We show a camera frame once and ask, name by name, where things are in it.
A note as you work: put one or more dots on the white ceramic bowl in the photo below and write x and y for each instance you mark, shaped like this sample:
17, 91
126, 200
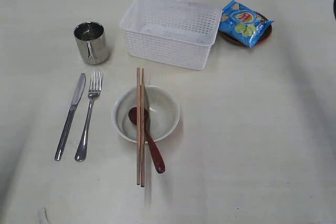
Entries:
164, 113

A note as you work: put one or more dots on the blue chips snack bag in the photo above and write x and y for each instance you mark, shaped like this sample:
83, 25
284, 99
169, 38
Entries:
243, 24

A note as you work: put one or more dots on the silver table knife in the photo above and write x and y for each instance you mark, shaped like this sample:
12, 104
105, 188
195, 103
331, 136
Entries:
74, 103

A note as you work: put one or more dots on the stainless steel cup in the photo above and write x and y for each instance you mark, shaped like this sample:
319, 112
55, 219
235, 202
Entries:
91, 42

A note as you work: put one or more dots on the silver fork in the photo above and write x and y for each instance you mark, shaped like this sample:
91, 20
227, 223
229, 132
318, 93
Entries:
94, 92

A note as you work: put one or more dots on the brown wooden plate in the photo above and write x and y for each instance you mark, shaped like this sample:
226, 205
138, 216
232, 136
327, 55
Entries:
236, 42

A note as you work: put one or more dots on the white perforated plastic basket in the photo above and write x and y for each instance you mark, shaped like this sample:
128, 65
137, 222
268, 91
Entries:
173, 32

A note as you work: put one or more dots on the wooden chopstick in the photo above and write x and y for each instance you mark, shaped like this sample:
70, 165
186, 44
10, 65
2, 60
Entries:
142, 161
138, 128

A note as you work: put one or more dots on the dark wooden spoon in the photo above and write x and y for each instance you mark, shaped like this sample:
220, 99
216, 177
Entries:
155, 153

